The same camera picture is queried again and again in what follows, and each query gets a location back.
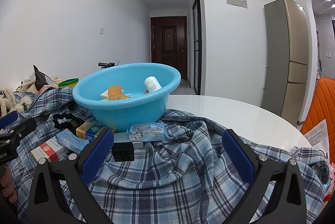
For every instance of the light blue box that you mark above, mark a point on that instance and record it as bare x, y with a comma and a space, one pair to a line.
70, 140

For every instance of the dark brown door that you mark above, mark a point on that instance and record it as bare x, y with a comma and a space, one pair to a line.
168, 43

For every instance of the black and white fur cloth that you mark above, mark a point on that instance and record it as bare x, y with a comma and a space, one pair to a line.
10, 101

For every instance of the white small box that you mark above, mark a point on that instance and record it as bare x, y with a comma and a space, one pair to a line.
104, 94

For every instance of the light blue tissue packet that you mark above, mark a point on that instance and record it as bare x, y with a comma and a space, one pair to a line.
146, 131

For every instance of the yellow printed box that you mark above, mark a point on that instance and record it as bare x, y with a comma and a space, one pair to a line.
117, 97

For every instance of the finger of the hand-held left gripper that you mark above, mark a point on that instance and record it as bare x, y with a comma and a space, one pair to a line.
22, 127
9, 119

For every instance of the orange chair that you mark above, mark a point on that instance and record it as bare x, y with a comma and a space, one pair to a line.
322, 101

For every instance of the white plastic bottle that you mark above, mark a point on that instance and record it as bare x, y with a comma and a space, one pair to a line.
152, 84

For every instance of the black framed glass door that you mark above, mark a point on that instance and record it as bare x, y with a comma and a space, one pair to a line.
196, 43

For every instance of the pink toy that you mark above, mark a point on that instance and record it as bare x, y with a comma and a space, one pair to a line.
331, 182

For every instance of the red and white cigarette pack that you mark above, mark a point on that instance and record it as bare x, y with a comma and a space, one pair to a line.
49, 149

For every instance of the black plastic bag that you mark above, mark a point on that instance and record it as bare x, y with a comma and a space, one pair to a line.
40, 79

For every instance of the black small box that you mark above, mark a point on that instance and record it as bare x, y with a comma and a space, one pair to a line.
123, 152

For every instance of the yellow and blue box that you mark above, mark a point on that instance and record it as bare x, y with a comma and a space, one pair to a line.
91, 130

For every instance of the blue plaid shirt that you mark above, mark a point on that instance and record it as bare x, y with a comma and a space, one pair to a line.
170, 174

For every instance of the white printed paper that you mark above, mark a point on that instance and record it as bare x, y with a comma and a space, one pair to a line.
318, 135

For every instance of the person's left hand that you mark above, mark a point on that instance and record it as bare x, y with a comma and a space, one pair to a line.
6, 184

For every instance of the black bicycle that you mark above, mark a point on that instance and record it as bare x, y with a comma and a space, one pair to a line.
106, 64

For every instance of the white light switch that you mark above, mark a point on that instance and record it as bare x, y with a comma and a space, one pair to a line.
101, 29

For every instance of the blue plastic basin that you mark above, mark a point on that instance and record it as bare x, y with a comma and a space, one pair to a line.
130, 114

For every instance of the beige refrigerator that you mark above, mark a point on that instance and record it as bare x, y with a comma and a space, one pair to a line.
290, 56

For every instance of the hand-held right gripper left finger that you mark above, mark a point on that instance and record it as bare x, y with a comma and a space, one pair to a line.
96, 154

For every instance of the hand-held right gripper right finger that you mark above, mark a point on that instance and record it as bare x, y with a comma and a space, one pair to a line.
237, 158

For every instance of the yellow container with green rim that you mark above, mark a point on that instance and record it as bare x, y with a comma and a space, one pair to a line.
68, 82

